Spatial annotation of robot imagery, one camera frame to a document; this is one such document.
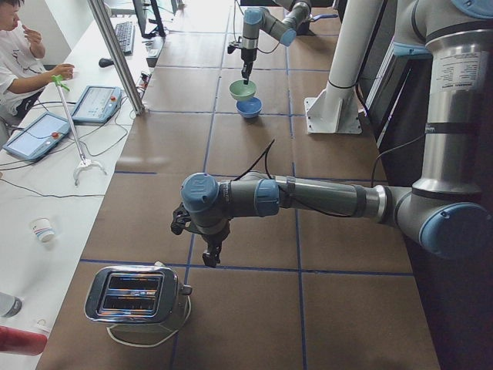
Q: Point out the black computer monitor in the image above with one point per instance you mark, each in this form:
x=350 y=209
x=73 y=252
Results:
x=149 y=19

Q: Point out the green bowl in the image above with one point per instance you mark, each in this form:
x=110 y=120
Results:
x=241 y=90

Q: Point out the person in white shirt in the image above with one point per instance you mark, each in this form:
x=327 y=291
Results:
x=23 y=76

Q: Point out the black keyboard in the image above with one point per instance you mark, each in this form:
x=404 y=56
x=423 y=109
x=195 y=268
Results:
x=125 y=33

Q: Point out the blue teach pendant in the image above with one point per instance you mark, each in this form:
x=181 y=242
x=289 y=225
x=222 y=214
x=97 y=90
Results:
x=97 y=105
x=38 y=138

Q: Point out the far blue teach pendant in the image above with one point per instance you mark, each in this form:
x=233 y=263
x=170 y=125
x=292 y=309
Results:
x=97 y=105

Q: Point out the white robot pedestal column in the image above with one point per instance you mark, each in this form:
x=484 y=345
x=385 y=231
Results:
x=357 y=28

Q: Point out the reacher grabber tool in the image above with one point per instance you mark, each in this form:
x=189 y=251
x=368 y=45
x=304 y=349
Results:
x=85 y=163

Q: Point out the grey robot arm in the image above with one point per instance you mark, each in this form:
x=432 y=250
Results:
x=256 y=19
x=440 y=211

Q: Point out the blue bowl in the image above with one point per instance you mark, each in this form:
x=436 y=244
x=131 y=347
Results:
x=250 y=108

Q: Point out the near blue teach pendant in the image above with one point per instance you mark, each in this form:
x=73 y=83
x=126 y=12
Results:
x=38 y=138

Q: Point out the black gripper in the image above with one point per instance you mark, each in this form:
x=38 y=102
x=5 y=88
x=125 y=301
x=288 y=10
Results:
x=219 y=235
x=248 y=56

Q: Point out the white paper cup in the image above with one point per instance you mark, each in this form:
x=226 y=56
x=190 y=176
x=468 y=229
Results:
x=42 y=229

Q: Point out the aluminium frame post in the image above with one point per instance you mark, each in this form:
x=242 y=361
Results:
x=109 y=36

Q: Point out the silver toaster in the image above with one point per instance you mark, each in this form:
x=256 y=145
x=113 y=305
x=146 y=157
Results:
x=139 y=298

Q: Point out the red bottle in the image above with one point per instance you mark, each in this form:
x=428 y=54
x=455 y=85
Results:
x=20 y=342

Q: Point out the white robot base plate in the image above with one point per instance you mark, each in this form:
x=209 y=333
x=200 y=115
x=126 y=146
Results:
x=338 y=117

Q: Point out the black computer mouse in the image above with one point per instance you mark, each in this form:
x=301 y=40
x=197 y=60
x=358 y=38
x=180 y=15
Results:
x=104 y=62

